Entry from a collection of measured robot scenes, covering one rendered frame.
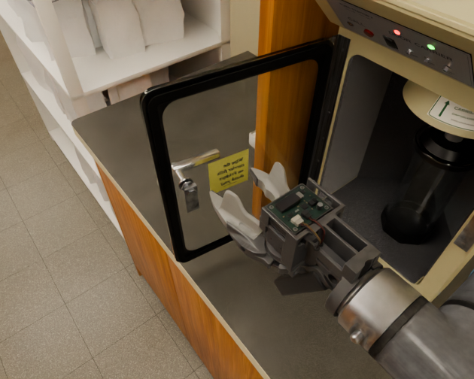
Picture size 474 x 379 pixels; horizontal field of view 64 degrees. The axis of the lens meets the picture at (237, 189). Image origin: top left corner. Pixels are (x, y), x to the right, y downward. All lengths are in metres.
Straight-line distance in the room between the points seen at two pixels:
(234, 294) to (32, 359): 1.28
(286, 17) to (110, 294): 1.58
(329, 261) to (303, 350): 0.40
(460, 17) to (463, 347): 0.28
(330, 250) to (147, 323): 1.49
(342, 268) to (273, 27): 0.37
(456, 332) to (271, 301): 0.47
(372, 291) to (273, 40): 0.40
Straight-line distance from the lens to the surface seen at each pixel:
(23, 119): 3.10
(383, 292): 0.38
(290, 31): 0.64
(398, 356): 0.38
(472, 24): 0.41
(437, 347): 0.38
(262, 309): 0.79
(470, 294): 0.42
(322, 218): 0.39
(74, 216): 2.29
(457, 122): 0.60
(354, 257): 0.37
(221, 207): 0.46
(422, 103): 0.62
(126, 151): 1.11
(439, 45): 0.45
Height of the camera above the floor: 1.66
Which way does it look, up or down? 48 degrees down
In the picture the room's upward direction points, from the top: straight up
